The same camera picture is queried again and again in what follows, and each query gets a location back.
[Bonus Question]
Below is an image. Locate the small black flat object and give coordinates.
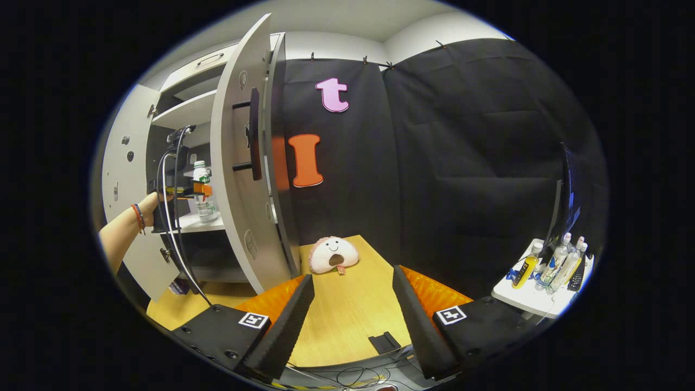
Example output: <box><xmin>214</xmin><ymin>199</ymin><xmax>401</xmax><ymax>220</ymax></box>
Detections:
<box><xmin>368</xmin><ymin>331</ymin><xmax>401</xmax><ymax>354</ymax></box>

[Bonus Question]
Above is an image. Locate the white cabinet drawer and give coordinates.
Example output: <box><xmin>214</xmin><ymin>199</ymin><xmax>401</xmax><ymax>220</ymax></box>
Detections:
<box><xmin>160</xmin><ymin>34</ymin><xmax>280</xmax><ymax>93</ymax></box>

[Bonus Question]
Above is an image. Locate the white cabinet door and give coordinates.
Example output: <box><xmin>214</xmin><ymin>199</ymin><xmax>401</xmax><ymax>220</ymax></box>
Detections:
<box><xmin>100</xmin><ymin>84</ymin><xmax>180</xmax><ymax>302</ymax></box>
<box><xmin>211</xmin><ymin>14</ymin><xmax>302</xmax><ymax>294</ymax></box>

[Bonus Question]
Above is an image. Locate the white side table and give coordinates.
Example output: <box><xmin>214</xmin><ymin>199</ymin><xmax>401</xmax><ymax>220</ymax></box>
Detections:
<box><xmin>491</xmin><ymin>238</ymin><xmax>595</xmax><ymax>318</ymax></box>

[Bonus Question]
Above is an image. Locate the clear plastic bottle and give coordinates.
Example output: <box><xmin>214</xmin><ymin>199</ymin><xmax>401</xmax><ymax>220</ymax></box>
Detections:
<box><xmin>535</xmin><ymin>232</ymin><xmax>572</xmax><ymax>291</ymax></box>
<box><xmin>546</xmin><ymin>236</ymin><xmax>587</xmax><ymax>295</ymax></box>

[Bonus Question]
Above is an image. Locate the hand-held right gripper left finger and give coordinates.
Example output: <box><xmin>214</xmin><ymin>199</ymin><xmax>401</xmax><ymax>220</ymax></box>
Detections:
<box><xmin>173</xmin><ymin>274</ymin><xmax>315</xmax><ymax>381</ymax></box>

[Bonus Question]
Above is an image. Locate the black backdrop cloth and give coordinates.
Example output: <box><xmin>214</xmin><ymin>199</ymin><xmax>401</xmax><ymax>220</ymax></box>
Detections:
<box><xmin>271</xmin><ymin>38</ymin><xmax>606</xmax><ymax>299</ymax></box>

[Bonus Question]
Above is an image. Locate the thin black floor cable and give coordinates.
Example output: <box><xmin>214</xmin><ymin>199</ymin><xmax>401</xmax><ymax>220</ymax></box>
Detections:
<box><xmin>285</xmin><ymin>363</ymin><xmax>391</xmax><ymax>387</ymax></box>

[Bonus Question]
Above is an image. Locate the black remote control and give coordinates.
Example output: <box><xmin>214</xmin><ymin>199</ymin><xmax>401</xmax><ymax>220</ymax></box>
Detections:
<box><xmin>567</xmin><ymin>255</ymin><xmax>588</xmax><ymax>292</ymax></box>

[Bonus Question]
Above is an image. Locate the white smiling plush toy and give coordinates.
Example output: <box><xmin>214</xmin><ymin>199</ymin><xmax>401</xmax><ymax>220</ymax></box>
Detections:
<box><xmin>308</xmin><ymin>236</ymin><xmax>360</xmax><ymax>275</ymax></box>

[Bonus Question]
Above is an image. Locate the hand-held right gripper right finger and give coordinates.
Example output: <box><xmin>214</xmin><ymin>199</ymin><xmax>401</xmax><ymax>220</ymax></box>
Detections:
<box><xmin>392</xmin><ymin>265</ymin><xmax>535</xmax><ymax>381</ymax></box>

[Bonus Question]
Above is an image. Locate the white cabinet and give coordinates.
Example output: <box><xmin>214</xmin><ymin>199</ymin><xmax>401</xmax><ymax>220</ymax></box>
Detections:
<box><xmin>147</xmin><ymin>33</ymin><xmax>286</xmax><ymax>283</ymax></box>

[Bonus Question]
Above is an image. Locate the black monitor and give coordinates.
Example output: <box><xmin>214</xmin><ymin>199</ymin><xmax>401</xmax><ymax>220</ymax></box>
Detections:
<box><xmin>546</xmin><ymin>142</ymin><xmax>584</xmax><ymax>250</ymax></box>

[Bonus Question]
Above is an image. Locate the yellow drink bottle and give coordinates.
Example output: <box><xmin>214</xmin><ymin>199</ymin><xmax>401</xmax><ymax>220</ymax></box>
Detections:
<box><xmin>511</xmin><ymin>242</ymin><xmax>544</xmax><ymax>289</ymax></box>

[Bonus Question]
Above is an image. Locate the white plastic bottle green label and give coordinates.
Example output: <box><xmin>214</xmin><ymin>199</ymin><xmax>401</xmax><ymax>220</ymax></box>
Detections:
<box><xmin>193</xmin><ymin>160</ymin><xmax>218</xmax><ymax>223</ymax></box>

